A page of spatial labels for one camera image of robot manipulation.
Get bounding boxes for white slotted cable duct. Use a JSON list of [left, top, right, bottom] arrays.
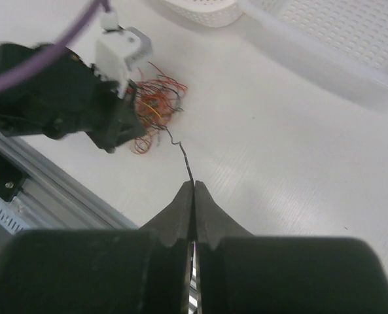
[[0, 198, 29, 235]]

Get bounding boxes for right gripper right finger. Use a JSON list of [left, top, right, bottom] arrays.
[[194, 181, 253, 249]]

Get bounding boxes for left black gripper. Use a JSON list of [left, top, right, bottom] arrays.
[[0, 50, 147, 153]]

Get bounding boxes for aluminium mounting rail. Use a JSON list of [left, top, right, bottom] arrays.
[[0, 134, 137, 229]]

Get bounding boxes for thin black wire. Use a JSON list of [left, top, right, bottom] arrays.
[[160, 126, 196, 183]]

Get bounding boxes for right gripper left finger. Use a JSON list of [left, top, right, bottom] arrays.
[[139, 181, 193, 247]]

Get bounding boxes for red orange wire ball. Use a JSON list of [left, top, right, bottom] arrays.
[[130, 61, 188, 155]]

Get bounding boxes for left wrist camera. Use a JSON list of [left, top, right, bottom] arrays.
[[94, 27, 152, 98]]

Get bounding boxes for white round-hole basket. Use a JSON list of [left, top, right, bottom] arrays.
[[150, 0, 243, 28]]

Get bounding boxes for white slotted basket middle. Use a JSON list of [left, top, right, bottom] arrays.
[[239, 1, 388, 112]]

